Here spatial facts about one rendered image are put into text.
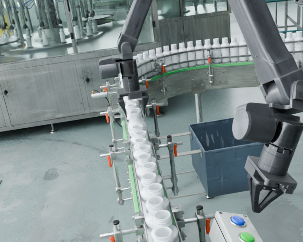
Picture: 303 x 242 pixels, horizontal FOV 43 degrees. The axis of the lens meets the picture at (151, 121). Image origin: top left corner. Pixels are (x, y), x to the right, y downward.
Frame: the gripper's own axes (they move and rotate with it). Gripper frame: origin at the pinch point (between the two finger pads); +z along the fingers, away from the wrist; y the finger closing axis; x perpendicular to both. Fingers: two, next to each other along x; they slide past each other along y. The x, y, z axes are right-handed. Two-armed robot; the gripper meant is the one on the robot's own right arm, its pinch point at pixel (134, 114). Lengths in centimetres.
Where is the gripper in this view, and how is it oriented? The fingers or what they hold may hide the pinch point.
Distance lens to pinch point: 138.0
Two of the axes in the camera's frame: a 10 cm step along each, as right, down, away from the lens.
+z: 1.1, 9.2, 3.6
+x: 1.2, 3.5, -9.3
